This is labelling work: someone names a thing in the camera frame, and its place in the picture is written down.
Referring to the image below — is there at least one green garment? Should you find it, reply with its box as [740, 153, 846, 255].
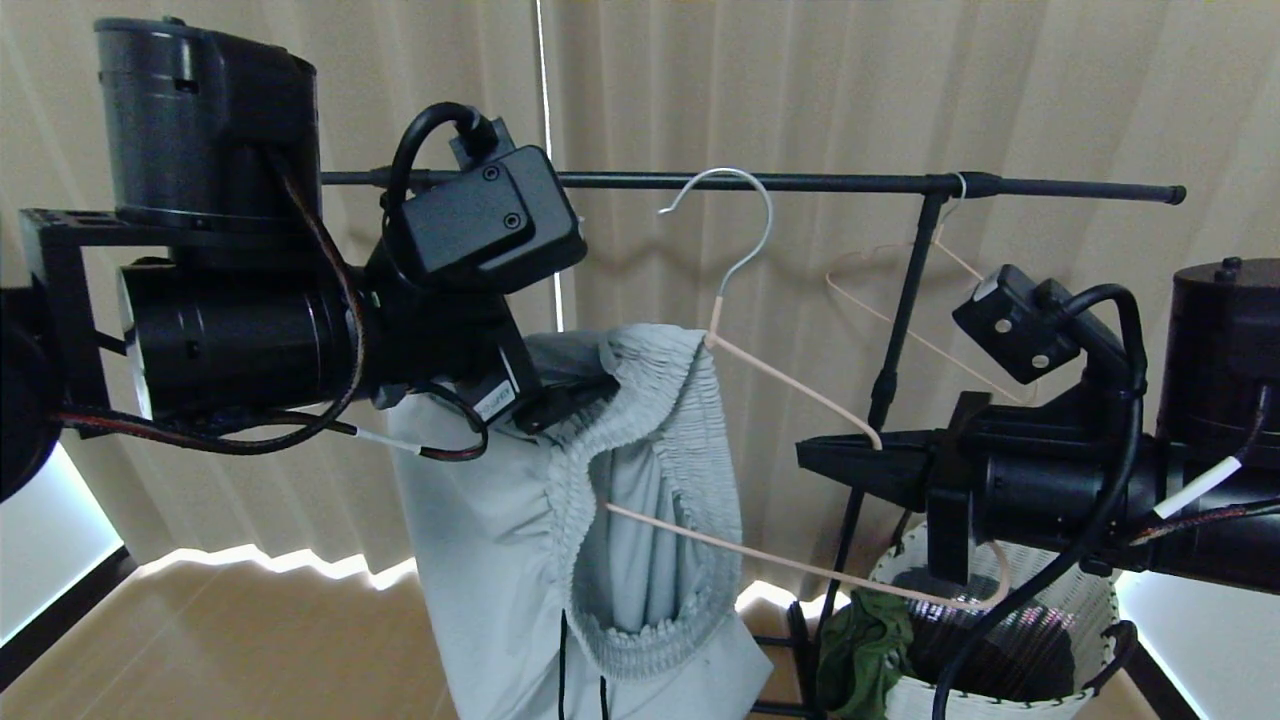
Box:
[815, 588, 916, 720]

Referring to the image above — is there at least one black cable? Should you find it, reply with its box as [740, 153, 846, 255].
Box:
[385, 102, 501, 216]
[930, 283, 1149, 720]

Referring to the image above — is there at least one pink clothes hanger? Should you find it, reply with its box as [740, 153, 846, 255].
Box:
[600, 167, 1013, 613]
[825, 235, 1041, 406]

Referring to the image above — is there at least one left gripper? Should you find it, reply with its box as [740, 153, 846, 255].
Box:
[120, 235, 546, 433]

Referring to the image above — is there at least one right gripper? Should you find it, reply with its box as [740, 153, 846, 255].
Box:
[925, 392, 1280, 596]

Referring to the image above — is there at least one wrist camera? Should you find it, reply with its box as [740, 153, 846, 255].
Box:
[385, 118, 589, 296]
[952, 265, 1146, 401]

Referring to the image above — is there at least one beige curtain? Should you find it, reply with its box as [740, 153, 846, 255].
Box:
[0, 0, 1280, 601]

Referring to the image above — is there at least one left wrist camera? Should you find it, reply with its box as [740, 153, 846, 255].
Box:
[385, 118, 589, 296]

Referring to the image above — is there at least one black clothes rack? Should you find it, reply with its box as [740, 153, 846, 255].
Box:
[320, 170, 1188, 720]

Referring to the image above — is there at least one white laundry basket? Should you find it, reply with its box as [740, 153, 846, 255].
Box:
[868, 520, 1141, 720]

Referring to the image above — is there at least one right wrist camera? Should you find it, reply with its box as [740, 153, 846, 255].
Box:
[952, 265, 1146, 401]

